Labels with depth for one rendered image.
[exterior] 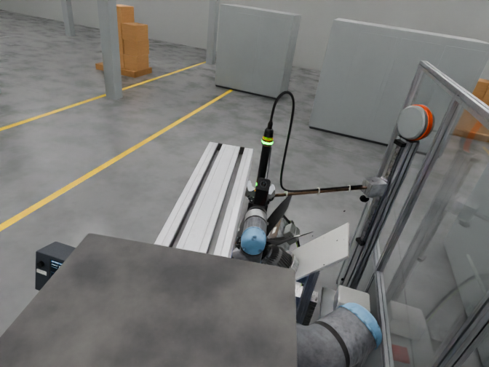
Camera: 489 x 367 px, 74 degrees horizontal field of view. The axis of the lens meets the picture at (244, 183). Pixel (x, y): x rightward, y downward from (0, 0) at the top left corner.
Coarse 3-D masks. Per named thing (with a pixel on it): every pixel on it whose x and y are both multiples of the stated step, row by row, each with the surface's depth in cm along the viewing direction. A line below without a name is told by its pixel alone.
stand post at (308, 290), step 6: (312, 276) 163; (318, 276) 162; (306, 282) 167; (312, 282) 165; (306, 288) 168; (312, 288) 167; (306, 294) 172; (300, 300) 179; (306, 300) 172; (300, 306) 176; (306, 306) 174; (300, 312) 178; (300, 318) 181
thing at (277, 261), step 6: (270, 246) 174; (276, 246) 169; (276, 252) 163; (282, 252) 167; (270, 258) 162; (276, 258) 161; (282, 258) 162; (288, 258) 165; (270, 264) 158; (276, 264) 159; (282, 264) 160; (288, 264) 163
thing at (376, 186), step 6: (366, 180) 159; (372, 180) 159; (378, 180) 160; (384, 180) 159; (372, 186) 155; (378, 186) 156; (384, 186) 158; (366, 192) 159; (372, 192) 157; (378, 192) 159
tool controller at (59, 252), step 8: (48, 248) 139; (56, 248) 140; (64, 248) 141; (72, 248) 143; (40, 256) 136; (48, 256) 135; (56, 256) 135; (64, 256) 136; (40, 264) 135; (48, 264) 136; (56, 264) 135; (40, 272) 138; (48, 272) 137; (40, 280) 139; (40, 288) 140
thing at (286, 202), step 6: (288, 198) 173; (282, 204) 171; (288, 204) 183; (276, 210) 169; (282, 210) 179; (270, 216) 168; (276, 216) 174; (270, 222) 172; (276, 222) 178; (270, 228) 174
